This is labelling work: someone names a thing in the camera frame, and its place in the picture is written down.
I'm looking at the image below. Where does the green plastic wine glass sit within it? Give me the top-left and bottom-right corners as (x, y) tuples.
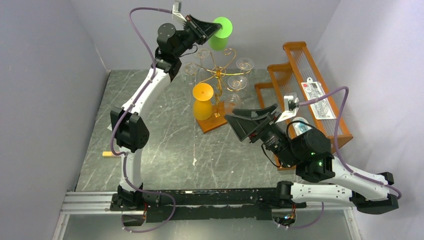
(208, 16), (233, 51)

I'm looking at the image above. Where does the clear wine glass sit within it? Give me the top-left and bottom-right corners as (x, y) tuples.
(224, 75), (248, 114)
(181, 62), (199, 77)
(236, 57), (255, 78)
(195, 48), (211, 67)

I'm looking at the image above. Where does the gold wire wine glass rack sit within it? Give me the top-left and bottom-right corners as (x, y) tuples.
(194, 48), (240, 134)

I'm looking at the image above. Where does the yellow pink eraser block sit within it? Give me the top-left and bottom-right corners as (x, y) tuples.
(102, 151), (116, 158)

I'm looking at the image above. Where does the wooden tiered display shelf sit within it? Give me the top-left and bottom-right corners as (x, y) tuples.
(254, 41), (354, 171)

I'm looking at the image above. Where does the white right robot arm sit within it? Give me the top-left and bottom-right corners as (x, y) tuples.
(225, 105), (399, 215)

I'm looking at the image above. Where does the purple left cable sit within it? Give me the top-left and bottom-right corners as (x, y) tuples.
(109, 7), (177, 234)

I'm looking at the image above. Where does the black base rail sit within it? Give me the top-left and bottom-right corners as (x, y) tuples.
(109, 186), (307, 226)

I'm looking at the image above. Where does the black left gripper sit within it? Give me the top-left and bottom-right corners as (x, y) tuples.
(177, 17), (227, 61)

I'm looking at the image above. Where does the yellow plastic wine glass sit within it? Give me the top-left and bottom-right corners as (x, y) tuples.
(192, 82), (214, 121)

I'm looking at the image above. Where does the white packaged ruler set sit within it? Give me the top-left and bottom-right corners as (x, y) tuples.
(300, 77), (337, 121)

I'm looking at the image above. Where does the blue packaged item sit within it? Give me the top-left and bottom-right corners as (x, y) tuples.
(291, 117), (315, 136)

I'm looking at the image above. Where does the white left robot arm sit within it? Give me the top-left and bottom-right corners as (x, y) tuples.
(110, 14), (227, 210)

